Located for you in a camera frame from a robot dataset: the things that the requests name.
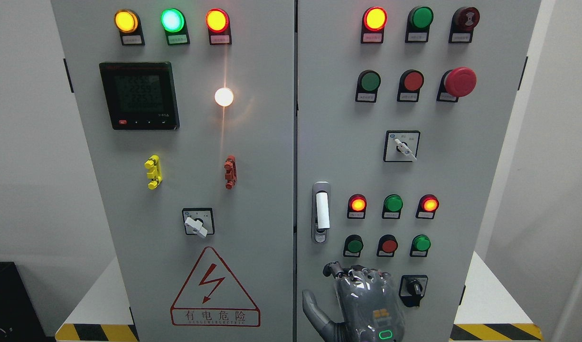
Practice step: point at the green push button lower right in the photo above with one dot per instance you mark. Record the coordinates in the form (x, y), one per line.
(420, 246)

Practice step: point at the red high voltage warning sticker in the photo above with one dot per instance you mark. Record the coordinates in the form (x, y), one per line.
(212, 295)

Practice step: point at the yellow terminal clip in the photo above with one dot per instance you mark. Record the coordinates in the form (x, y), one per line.
(152, 164)

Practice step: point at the black box lower left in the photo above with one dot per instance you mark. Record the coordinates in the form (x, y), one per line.
(18, 319)

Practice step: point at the green lamp top right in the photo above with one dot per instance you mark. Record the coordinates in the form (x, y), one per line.
(418, 24)

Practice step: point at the red terminal clip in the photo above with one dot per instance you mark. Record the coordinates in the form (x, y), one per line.
(230, 171)

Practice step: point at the green push button lower left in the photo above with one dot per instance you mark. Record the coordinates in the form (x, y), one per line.
(353, 246)

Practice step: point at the green push button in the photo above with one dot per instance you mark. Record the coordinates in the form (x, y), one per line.
(420, 246)
(368, 83)
(353, 246)

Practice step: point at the left cabinet door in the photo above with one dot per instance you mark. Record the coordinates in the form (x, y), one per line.
(253, 220)

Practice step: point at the red lit lamp middle right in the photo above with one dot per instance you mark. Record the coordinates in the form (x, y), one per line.
(427, 206)

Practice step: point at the red push button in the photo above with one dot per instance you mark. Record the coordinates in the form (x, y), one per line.
(387, 246)
(410, 84)

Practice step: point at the red lit lamp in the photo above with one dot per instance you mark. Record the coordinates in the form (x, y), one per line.
(427, 206)
(357, 205)
(373, 26)

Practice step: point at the grey robotic right hand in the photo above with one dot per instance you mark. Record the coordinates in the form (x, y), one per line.
(371, 310)

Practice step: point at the yellow indicator lamp top left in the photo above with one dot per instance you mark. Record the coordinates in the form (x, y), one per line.
(129, 27)

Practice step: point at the upper right rotary switch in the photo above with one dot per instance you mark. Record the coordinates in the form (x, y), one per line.
(401, 146)

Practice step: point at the green push button upper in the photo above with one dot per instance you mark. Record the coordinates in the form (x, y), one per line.
(368, 83)

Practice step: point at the red lit lamp middle left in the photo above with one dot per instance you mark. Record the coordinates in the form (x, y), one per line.
(357, 205)

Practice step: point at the red push button lower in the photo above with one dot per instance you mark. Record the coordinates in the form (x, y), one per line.
(387, 246)

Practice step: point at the white platform with hazard stripes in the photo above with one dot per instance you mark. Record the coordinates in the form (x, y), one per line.
(487, 313)

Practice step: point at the left door rotary switch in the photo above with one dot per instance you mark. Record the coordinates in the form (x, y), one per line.
(198, 221)

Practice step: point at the red lit lamp top right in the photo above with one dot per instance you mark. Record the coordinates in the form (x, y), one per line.
(373, 26)

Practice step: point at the white lit lamp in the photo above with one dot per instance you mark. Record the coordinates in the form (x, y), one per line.
(224, 96)

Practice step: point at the black digital power meter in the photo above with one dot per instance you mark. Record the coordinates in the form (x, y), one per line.
(140, 95)

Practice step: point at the dark red buzzer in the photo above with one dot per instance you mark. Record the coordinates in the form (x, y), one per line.
(463, 24)

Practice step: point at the red push button upper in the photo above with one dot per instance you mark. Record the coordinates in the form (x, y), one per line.
(410, 84)

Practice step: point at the silver door handle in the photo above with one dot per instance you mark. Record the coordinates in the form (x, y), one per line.
(320, 220)

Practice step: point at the black selector knob switch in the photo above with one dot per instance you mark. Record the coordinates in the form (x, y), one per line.
(412, 289)

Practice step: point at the cabinet door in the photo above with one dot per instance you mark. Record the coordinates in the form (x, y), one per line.
(342, 141)
(253, 220)

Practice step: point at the red lit lamp left door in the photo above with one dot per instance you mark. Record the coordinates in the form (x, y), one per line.
(218, 26)

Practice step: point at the red emergency stop button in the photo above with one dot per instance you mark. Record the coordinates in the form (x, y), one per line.
(456, 83)

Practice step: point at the green lamp middle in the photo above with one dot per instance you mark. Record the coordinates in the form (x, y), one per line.
(392, 207)

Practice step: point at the right cabinet door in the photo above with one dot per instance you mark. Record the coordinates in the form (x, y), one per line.
(342, 141)

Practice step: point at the green lit indicator lamp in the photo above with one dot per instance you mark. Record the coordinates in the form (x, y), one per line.
(175, 27)

